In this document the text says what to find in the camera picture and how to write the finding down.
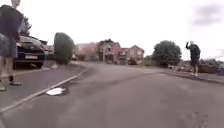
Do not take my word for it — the person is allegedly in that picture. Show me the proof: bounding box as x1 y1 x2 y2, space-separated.
0 0 25 92
185 40 202 77

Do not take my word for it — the red brick house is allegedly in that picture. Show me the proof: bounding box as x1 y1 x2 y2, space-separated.
118 44 146 66
74 42 99 62
96 38 122 65

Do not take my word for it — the low hedge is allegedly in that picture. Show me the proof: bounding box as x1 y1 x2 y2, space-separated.
179 58 224 76

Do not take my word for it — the white litter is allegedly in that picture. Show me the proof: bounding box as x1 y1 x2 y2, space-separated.
45 87 66 97

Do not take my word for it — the dark blue car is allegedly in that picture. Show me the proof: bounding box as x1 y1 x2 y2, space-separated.
13 35 47 70

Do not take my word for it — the rounded dark green bush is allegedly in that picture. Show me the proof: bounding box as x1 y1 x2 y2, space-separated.
53 32 76 66

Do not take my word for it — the round green tree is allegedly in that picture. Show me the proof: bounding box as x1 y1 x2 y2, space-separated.
151 40 183 67

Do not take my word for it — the grey asphalt road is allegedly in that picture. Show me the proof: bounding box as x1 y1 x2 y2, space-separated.
0 61 224 128

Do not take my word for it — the pale kerb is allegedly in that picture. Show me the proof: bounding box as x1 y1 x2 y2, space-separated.
0 68 88 114

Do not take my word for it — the grey pavement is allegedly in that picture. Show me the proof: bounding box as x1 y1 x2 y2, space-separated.
159 67 224 85

